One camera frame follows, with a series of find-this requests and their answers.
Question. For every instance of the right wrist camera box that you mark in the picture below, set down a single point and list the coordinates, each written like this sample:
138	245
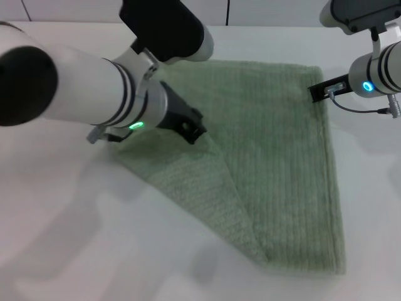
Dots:
354	12

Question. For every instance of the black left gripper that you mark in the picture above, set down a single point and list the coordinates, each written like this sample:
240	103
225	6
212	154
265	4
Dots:
178	116

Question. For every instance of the light green ribbed towel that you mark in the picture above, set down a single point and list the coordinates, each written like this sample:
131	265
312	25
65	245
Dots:
275	150

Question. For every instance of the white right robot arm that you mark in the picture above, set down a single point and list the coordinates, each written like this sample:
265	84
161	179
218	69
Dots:
380	75

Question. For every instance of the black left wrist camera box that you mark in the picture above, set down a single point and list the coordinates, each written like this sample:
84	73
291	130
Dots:
169	28

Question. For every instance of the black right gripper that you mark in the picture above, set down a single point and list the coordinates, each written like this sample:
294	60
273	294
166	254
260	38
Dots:
319	91

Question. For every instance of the black vertical pole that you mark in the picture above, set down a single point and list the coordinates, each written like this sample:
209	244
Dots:
227	12

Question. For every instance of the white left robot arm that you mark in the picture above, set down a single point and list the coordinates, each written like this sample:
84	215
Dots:
81	91

